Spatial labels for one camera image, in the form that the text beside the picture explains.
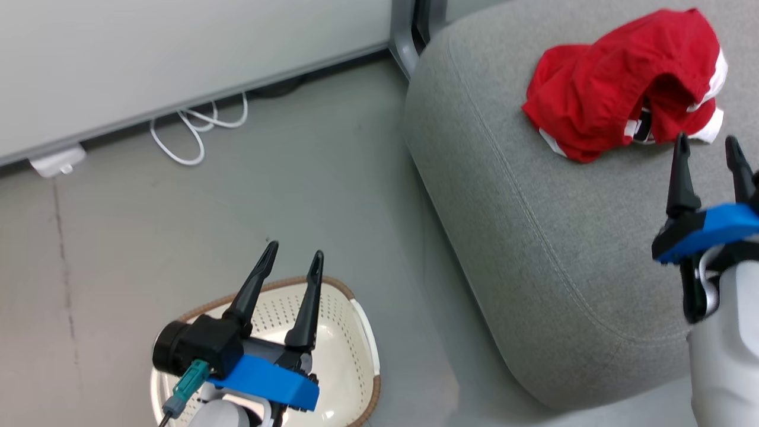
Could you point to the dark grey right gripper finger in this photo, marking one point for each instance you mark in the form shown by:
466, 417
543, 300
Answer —
744, 178
682, 184

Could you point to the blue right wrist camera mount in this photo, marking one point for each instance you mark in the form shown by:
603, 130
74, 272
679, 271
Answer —
723, 228

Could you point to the red jersey with white trim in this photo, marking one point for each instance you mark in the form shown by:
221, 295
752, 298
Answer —
599, 89

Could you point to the large white partition panel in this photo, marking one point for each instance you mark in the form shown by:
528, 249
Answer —
178, 53

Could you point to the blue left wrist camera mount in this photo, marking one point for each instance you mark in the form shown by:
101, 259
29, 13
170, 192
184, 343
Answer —
267, 382

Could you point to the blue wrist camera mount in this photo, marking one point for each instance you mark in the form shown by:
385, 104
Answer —
267, 382
723, 228

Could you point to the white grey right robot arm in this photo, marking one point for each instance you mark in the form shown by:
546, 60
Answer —
729, 356

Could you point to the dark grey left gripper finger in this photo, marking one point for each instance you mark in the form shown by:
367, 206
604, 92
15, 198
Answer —
252, 296
307, 314

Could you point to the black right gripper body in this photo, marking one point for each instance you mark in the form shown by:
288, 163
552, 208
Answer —
679, 231

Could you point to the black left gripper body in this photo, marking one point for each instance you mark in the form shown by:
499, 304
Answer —
207, 344

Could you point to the grey fabric sofa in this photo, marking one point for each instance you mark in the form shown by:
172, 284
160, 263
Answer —
563, 249

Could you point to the cream perforated laundry basket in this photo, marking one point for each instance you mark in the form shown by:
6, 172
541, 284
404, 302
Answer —
344, 356

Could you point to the teal left gripper connector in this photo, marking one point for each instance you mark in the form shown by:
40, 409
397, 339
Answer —
190, 379

